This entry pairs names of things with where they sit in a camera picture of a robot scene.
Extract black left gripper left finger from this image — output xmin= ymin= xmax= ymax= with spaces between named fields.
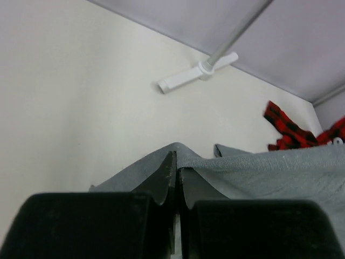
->
xmin=1 ymin=152 xmax=177 ymax=258

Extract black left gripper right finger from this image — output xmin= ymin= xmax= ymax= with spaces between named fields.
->
xmin=178 ymin=168 xmax=344 ymax=258

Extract grey button-up shirt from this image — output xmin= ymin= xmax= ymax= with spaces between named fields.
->
xmin=92 ymin=142 xmax=344 ymax=243

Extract red black plaid shirt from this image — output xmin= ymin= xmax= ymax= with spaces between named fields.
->
xmin=263 ymin=101 xmax=344 ymax=151

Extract white rack base foot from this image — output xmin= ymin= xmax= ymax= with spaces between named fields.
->
xmin=157 ymin=52 xmax=239 ymax=94

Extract grey rack upright pole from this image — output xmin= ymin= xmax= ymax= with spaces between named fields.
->
xmin=206 ymin=0 xmax=273 ymax=66

